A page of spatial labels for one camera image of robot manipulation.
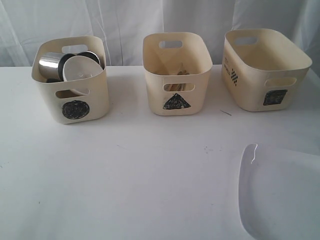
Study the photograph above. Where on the white plastic bowl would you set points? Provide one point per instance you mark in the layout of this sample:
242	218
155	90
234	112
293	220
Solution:
80	68

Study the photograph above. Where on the white curtain backdrop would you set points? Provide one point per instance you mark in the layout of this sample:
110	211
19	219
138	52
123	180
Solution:
123	24

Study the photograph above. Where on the light wooden chopstick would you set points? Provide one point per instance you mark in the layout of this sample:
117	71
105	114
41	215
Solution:
181	67

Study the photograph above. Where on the stainless steel table knife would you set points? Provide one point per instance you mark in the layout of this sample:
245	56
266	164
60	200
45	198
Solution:
174	87

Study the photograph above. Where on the stainless steel bowl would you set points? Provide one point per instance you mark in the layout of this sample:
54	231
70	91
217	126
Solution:
91	55

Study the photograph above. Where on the cream bin with triangle mark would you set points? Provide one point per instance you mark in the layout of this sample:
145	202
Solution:
162	54

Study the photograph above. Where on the cream bin with square mark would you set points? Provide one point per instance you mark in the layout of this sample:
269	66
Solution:
262	68

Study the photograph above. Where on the dark wooden chopstick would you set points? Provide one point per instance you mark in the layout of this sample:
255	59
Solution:
183	72

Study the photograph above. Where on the cream bin with circle mark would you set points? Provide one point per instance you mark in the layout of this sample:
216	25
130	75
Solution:
73	101

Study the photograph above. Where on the white square plate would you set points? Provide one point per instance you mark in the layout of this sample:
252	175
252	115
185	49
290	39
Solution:
279	193

